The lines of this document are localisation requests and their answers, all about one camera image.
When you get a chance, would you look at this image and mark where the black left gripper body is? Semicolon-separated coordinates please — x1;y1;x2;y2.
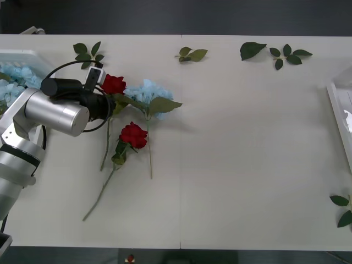
86;93;112;122

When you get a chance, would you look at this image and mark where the red artificial rose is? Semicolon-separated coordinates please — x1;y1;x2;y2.
82;122;150;222
329;194;352;228
99;73;144;172

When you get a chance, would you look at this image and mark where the loose green leaf twig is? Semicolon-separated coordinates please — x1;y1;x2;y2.
73;41;106;69
269;43;314;70

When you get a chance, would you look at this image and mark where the shallow white box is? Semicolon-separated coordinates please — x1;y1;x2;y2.
0;48;59;142
326;70;352;175

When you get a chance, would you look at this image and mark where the loose yellow-green leaf twig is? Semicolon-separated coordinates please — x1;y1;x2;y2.
175;46;209;63

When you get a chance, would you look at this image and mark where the large single green leaf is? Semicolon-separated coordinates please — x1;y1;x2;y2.
239;41;268;62

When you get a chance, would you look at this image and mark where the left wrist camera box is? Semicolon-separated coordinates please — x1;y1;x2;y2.
84;67;106;90

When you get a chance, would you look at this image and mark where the white bracket fixture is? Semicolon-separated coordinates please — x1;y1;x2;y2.
19;25;45;35

